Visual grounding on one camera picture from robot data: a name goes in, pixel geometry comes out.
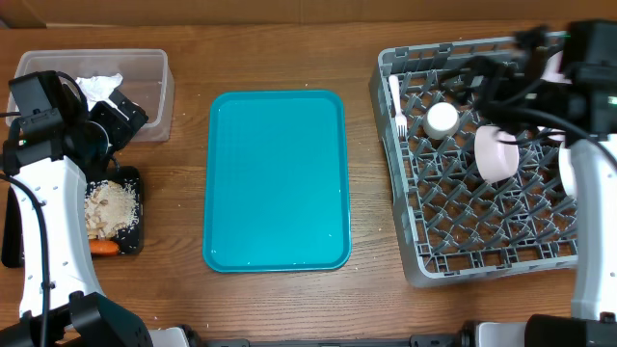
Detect orange carrot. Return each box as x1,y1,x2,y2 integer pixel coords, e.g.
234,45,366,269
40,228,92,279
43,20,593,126
89,239,120,256

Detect white plastic cup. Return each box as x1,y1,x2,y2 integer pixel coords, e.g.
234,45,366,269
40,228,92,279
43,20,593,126
422,102,460,140

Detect teal serving tray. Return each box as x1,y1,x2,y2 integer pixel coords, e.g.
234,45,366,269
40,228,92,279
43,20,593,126
202,90,352,274

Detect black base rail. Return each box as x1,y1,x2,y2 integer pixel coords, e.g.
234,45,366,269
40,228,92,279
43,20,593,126
202,334,460,347

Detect spilled rice and peanuts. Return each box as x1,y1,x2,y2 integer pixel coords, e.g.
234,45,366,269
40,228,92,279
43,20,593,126
85,180,139,240

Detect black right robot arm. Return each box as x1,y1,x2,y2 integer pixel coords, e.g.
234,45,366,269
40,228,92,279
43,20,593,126
458,19,616,346

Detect white bowl with crumbs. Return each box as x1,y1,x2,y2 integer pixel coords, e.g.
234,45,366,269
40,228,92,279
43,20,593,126
558,143,577,198

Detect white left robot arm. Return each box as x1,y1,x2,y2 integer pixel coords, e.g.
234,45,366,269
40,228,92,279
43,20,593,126
1,70,201,346

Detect white round plate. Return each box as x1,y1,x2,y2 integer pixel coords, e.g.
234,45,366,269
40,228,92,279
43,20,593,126
537,50,573,144

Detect grey dishwasher rack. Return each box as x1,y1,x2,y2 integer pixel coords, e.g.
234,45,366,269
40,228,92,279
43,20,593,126
369,37,577,287

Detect clear plastic bin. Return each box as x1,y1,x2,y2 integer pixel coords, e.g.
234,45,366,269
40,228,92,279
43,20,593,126
14,49,174,142

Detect pink bowl with cereal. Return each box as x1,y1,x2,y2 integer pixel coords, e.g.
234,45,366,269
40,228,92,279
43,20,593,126
473,125,520,183

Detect white plastic fork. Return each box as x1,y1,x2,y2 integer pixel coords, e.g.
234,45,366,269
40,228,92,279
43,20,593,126
389,74,408,140

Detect white tissue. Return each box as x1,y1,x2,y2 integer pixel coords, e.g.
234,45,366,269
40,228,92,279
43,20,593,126
76,73,123,109

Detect black tray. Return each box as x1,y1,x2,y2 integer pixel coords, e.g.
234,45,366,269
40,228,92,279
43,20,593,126
1,166,144,268

